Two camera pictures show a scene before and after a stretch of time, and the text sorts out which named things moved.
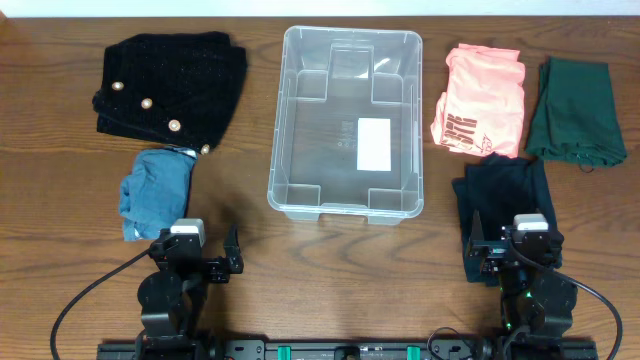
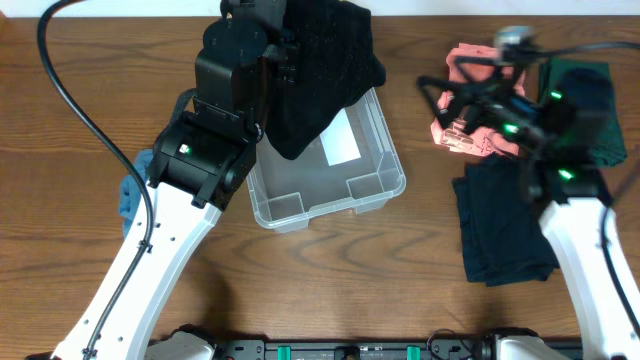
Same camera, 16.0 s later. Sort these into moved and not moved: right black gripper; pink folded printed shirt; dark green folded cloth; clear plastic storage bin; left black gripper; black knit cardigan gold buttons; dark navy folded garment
Moved: black knit cardigan gold buttons; left black gripper; clear plastic storage bin; right black gripper
Not moved: dark green folded cloth; dark navy folded garment; pink folded printed shirt
